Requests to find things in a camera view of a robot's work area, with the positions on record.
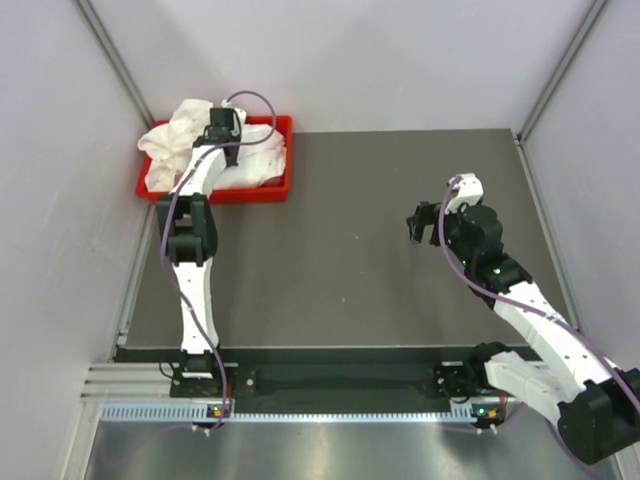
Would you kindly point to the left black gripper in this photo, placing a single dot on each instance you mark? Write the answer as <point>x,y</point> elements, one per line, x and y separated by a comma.
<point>235,136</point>

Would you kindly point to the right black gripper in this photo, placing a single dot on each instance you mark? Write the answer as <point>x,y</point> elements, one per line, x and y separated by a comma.
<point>425,214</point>

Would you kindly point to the white t shirt with print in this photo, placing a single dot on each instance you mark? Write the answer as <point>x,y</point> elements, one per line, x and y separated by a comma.
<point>261,157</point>

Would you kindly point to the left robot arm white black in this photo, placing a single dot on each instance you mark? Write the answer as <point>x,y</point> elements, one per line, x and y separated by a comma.
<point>189,243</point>

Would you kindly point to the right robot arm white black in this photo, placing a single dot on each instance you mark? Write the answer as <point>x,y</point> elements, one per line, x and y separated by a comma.
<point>591,403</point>

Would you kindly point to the white t shirt in bin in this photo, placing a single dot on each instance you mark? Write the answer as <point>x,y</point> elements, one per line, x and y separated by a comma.
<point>169,145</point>

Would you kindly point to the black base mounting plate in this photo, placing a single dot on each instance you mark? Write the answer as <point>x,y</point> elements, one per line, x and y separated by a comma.
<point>288,386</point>

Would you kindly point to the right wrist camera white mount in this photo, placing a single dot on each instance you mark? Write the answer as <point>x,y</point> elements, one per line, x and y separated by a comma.
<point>464,189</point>

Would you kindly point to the left corner aluminium post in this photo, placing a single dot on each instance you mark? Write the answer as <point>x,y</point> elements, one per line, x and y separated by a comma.
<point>107,46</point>

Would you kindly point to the corner aluminium post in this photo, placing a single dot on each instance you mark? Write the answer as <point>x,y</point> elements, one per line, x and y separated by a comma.
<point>107,46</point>
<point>585,28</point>

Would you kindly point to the grey slotted cable duct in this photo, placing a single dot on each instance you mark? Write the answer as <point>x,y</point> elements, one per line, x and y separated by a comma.
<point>202,412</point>

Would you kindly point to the aluminium extrusion rail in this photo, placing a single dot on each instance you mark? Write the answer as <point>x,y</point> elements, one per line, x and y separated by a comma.
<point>125,381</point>

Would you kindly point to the right corner aluminium post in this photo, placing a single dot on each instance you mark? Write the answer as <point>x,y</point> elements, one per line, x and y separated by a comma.
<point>585,28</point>

